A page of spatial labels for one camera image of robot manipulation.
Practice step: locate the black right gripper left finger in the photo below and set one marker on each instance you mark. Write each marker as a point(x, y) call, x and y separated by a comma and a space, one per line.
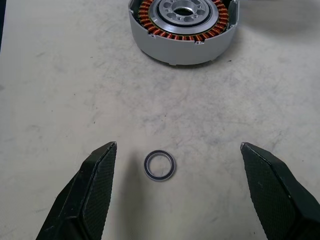
point(87, 195)

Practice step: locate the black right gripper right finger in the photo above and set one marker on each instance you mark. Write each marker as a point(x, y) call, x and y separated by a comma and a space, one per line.
point(275, 200)

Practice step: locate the grey motor stator housing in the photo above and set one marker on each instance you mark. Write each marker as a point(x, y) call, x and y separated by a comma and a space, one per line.
point(175, 50)

